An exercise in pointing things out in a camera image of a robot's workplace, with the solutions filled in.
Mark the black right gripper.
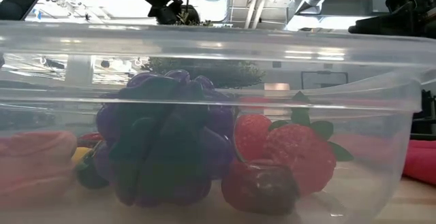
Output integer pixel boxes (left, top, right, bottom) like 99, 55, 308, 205
348, 0, 436, 39

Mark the purple toy grape bunch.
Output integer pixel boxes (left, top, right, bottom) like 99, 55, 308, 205
94, 69, 240, 208

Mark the small leafy toy strawberry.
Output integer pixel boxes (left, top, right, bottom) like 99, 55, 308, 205
262, 91, 354, 197

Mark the yellow toy banana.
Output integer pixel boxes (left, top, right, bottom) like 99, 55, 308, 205
70, 146, 93, 166

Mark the red toy cherry with stem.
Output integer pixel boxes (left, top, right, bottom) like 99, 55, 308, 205
221, 133, 301, 216

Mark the pink toy fruit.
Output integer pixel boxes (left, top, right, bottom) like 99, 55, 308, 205
0, 130, 78, 203

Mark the clear plastic tupperware container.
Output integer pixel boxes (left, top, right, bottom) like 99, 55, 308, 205
0, 21, 436, 224

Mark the black framed board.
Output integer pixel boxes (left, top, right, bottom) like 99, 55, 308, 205
300, 69, 349, 90

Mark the red folded cloth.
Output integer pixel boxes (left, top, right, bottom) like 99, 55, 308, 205
326, 131, 436, 187

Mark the large red toy strawberry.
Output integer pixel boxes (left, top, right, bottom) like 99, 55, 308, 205
233, 114, 273, 163

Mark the black metal table frame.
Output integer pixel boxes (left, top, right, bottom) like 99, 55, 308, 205
410, 89, 436, 140

